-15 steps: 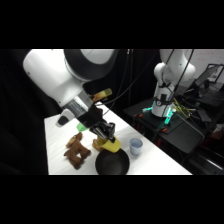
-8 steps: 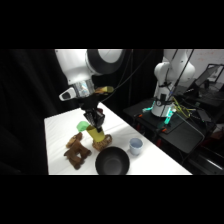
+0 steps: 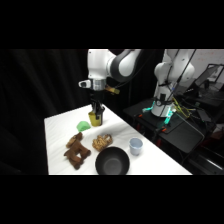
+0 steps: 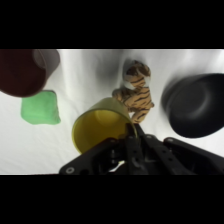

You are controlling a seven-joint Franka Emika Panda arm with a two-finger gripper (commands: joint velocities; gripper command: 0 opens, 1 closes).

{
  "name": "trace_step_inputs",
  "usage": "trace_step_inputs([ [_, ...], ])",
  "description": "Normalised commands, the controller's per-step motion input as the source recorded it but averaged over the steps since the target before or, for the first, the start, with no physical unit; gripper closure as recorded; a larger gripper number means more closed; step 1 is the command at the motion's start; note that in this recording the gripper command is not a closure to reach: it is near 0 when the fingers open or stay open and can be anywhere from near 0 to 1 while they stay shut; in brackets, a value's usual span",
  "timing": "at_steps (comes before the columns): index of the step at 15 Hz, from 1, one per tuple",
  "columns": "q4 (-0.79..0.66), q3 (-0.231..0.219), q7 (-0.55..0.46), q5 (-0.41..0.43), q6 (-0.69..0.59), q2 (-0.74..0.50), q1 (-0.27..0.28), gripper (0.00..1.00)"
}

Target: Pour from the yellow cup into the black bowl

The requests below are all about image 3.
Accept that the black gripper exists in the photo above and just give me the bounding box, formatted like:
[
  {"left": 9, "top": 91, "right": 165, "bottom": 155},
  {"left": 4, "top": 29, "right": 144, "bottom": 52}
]
[{"left": 89, "top": 90, "right": 106, "bottom": 121}]

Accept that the yellow cup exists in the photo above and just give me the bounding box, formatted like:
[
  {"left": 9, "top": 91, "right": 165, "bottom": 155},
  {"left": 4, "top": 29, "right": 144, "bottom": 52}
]
[{"left": 88, "top": 110, "right": 104, "bottom": 128}]

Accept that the light blue cup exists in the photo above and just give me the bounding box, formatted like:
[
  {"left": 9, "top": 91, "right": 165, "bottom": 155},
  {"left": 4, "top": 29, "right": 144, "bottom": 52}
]
[{"left": 129, "top": 137, "right": 144, "bottom": 157}]

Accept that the black bowl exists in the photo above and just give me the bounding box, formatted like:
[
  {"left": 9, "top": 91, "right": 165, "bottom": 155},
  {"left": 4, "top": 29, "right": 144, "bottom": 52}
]
[{"left": 95, "top": 146, "right": 131, "bottom": 176}]

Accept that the green plastic object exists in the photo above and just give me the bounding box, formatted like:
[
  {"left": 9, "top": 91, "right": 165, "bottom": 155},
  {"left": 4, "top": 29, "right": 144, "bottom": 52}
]
[{"left": 76, "top": 120, "right": 92, "bottom": 133}]

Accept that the brown plush toy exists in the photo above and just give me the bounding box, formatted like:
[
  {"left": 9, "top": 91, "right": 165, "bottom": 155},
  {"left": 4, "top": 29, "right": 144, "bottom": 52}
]
[{"left": 63, "top": 131, "right": 92, "bottom": 170}]

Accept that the black curtain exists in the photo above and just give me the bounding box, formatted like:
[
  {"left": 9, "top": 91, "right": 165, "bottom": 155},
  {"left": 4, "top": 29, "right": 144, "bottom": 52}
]
[{"left": 0, "top": 49, "right": 164, "bottom": 176}]

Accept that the green base light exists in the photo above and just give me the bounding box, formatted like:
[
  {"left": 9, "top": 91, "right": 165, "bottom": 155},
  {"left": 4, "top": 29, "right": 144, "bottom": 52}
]
[{"left": 143, "top": 105, "right": 176, "bottom": 127}]

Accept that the black robot stand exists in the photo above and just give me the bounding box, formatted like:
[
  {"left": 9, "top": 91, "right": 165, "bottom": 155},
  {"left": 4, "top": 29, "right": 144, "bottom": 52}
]
[{"left": 123, "top": 98, "right": 206, "bottom": 155}]

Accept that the dark laptop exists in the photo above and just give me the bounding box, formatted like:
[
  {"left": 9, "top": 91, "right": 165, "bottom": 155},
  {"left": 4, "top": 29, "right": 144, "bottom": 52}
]
[{"left": 194, "top": 63, "right": 224, "bottom": 92}]

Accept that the tan wrist cable connector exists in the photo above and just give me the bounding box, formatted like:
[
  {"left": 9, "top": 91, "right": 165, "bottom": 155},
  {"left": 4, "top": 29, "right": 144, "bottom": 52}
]
[{"left": 105, "top": 85, "right": 121, "bottom": 95}]

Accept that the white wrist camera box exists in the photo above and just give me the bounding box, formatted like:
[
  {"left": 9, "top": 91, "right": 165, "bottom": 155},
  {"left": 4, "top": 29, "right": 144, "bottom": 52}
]
[{"left": 78, "top": 79, "right": 92, "bottom": 89}]

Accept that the yellow green cable bundle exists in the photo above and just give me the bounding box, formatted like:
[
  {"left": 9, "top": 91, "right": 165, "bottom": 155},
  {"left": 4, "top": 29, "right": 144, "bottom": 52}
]
[{"left": 172, "top": 97, "right": 193, "bottom": 119}]

